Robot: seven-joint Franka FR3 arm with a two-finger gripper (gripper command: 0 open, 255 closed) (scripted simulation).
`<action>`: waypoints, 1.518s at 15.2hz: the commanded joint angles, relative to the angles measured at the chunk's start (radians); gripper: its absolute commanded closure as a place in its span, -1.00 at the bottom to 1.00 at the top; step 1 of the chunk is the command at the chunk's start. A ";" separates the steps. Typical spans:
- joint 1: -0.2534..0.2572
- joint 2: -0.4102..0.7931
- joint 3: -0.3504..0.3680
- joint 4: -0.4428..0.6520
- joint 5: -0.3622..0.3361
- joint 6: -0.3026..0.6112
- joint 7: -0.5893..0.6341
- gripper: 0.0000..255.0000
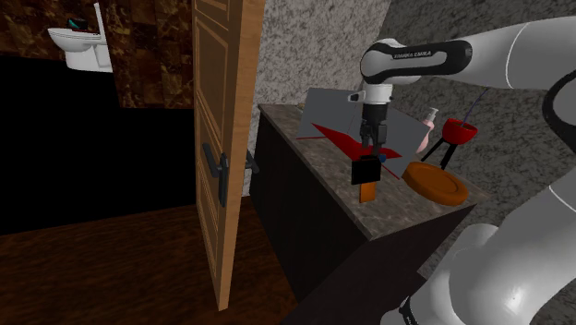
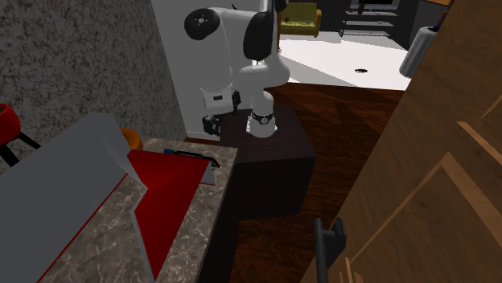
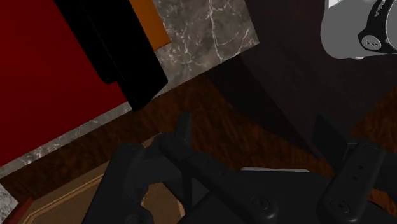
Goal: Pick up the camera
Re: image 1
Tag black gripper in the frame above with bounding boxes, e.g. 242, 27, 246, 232
358, 102, 389, 160

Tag black and orange box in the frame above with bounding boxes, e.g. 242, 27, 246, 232
351, 156, 382, 204

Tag grey and red flat board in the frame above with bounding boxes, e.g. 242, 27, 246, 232
295, 87, 431, 181

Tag pink pump bottle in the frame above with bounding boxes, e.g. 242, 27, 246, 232
414, 107, 440, 155

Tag orange round plate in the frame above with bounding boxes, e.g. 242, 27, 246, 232
401, 161, 470, 208

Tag red bowl on black legs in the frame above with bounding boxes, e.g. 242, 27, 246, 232
420, 87, 490, 171

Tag dark cabinet with stone top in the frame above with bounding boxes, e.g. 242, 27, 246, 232
249, 103, 493, 325

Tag white toilet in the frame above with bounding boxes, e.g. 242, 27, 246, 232
46, 2, 114, 74

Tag wooden door with black handle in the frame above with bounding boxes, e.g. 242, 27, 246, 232
190, 0, 268, 312

